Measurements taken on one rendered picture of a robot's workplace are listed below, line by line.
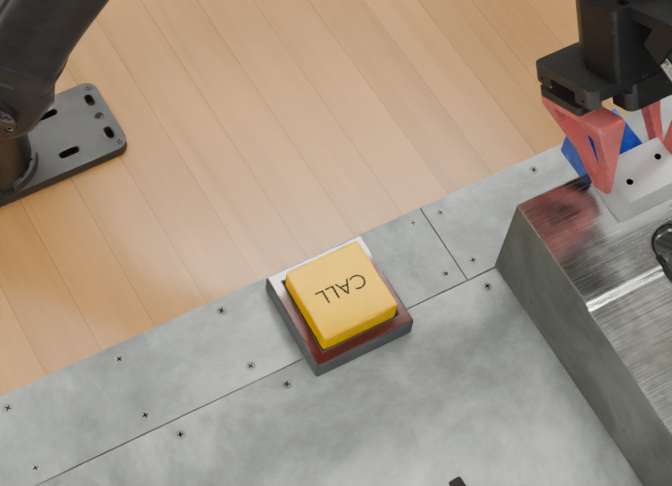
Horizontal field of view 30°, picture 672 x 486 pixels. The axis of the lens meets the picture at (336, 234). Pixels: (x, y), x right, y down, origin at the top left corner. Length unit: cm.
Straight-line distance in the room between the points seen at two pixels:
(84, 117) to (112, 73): 5
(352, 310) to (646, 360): 20
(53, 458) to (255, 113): 32
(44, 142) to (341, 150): 23
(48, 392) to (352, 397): 21
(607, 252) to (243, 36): 37
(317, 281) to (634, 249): 22
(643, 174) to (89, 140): 42
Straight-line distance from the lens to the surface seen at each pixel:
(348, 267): 90
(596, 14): 81
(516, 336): 94
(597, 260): 88
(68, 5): 80
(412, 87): 104
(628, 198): 88
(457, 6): 110
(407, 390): 91
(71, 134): 100
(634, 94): 83
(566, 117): 87
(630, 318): 87
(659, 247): 90
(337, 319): 88
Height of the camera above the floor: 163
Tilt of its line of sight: 60 degrees down
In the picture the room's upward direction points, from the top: 8 degrees clockwise
